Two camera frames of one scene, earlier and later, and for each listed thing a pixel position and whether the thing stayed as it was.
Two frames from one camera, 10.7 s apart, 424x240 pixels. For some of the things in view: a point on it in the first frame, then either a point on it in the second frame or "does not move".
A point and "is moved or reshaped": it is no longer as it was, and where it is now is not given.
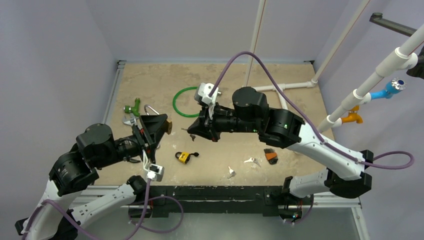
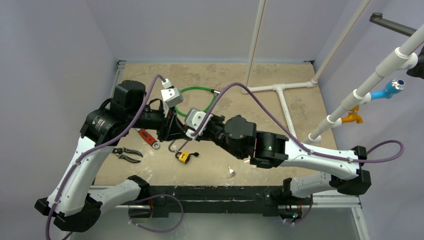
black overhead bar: [376, 18] does not move
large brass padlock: [168, 126] is moved or reshaped
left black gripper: [152, 134] → [176, 131]
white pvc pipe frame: [402, 58] does not move
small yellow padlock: [184, 157] does not move
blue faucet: [396, 85] does not move
